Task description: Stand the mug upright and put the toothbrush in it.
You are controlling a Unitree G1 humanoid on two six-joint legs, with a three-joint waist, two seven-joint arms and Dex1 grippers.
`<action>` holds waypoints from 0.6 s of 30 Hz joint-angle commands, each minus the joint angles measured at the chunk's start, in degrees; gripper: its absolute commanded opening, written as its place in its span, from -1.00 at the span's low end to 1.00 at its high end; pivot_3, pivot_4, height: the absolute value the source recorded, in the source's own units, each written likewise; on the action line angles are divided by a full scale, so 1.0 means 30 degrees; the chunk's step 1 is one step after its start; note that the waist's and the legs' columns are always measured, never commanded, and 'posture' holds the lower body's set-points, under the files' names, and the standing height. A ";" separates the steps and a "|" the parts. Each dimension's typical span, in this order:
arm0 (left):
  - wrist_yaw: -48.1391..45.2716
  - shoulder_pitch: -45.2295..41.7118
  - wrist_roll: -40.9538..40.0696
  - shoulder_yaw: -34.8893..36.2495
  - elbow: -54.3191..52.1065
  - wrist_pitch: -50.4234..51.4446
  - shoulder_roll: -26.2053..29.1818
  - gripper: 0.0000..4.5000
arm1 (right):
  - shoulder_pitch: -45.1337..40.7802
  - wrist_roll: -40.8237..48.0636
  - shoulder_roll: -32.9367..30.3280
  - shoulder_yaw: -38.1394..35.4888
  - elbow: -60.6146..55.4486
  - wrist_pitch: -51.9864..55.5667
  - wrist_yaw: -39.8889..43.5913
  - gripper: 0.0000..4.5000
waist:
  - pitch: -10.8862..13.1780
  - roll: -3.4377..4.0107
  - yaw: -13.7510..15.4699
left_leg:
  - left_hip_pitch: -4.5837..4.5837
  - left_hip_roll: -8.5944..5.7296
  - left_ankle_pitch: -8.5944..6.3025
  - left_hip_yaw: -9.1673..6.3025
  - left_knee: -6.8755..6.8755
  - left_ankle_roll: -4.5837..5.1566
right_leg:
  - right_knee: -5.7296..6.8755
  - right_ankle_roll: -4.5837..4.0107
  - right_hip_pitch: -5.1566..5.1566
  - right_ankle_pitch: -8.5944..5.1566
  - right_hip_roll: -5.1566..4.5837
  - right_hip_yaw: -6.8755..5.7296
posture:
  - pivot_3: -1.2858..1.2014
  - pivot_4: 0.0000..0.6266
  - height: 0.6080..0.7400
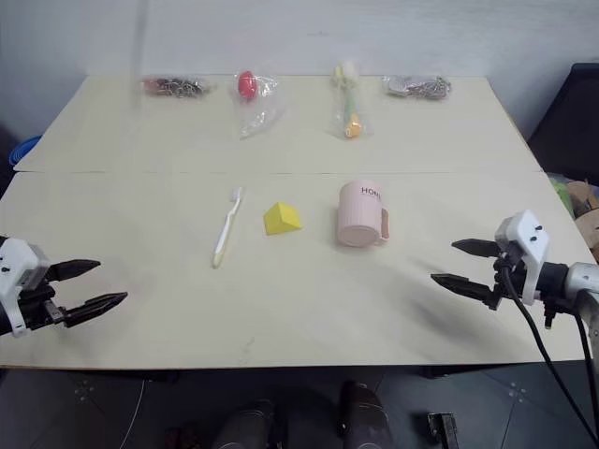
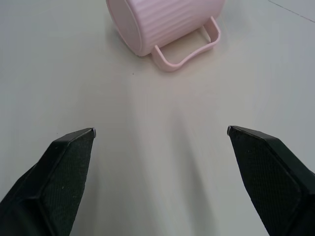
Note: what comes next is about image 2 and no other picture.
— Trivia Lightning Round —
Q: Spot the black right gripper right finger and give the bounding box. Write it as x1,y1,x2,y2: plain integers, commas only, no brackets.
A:
226,125,315,236

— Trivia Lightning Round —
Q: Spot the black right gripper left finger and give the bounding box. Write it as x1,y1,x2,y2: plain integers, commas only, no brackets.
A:
0,127,96,236

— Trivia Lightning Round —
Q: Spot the pink ribbed plastic cup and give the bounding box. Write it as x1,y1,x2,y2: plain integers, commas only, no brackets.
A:
106,0,221,73

